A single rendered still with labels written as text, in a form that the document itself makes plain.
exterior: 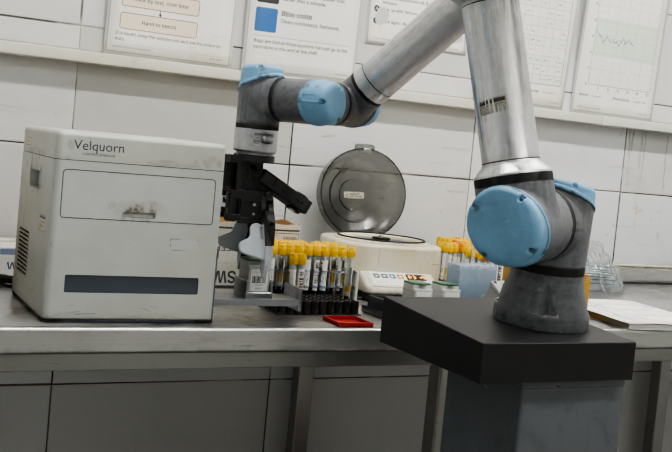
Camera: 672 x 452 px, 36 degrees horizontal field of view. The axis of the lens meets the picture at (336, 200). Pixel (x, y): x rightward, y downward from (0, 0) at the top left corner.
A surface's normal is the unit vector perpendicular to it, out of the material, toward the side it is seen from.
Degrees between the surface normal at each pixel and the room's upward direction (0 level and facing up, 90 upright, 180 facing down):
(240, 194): 90
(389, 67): 108
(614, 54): 93
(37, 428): 90
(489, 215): 99
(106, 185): 90
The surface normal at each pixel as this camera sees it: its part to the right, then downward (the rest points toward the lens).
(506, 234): -0.53, 0.15
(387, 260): 0.31, 0.08
